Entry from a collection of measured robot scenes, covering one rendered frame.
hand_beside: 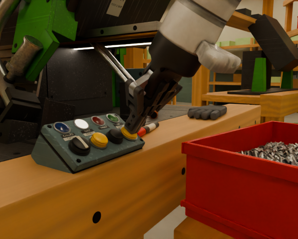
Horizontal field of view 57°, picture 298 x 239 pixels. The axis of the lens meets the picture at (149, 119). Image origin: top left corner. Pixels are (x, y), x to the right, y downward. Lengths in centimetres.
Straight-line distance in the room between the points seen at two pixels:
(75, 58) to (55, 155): 52
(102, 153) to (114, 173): 4
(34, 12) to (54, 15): 5
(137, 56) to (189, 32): 111
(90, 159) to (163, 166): 19
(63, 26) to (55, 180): 39
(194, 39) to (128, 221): 29
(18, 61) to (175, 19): 34
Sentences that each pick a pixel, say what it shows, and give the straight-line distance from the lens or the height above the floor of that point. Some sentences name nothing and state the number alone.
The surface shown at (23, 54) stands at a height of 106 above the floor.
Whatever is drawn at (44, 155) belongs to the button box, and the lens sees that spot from 40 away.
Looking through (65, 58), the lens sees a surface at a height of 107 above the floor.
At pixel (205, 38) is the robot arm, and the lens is 36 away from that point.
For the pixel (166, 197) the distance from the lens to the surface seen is 55.
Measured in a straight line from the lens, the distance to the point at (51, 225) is 35.
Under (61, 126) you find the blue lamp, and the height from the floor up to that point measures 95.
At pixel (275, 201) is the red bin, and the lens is 38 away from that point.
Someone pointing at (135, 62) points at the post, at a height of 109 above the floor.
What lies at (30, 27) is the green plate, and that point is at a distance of 65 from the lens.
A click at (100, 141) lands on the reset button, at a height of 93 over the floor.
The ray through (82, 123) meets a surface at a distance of 41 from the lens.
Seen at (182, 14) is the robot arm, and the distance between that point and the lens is 36.
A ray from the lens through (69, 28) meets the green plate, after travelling 66.
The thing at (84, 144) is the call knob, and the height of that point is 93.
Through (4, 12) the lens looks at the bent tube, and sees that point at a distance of 70.
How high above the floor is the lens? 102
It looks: 9 degrees down
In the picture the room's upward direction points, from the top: straight up
